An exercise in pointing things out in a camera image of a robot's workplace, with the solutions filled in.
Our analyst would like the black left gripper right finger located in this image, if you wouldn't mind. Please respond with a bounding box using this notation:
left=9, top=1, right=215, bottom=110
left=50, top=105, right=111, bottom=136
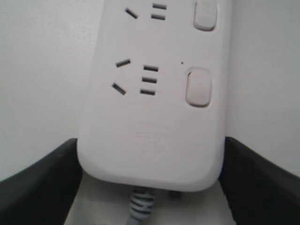
left=219, top=137, right=300, bottom=225

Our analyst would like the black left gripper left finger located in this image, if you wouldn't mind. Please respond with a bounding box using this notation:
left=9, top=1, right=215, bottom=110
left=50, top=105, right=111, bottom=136
left=0, top=138, right=83, bottom=225

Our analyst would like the grey power cord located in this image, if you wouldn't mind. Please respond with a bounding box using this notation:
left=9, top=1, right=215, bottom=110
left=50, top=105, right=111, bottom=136
left=125, top=187, right=157, bottom=225

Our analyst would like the white five-outlet power strip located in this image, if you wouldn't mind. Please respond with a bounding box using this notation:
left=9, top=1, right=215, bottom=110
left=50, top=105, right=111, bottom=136
left=77, top=0, right=233, bottom=192

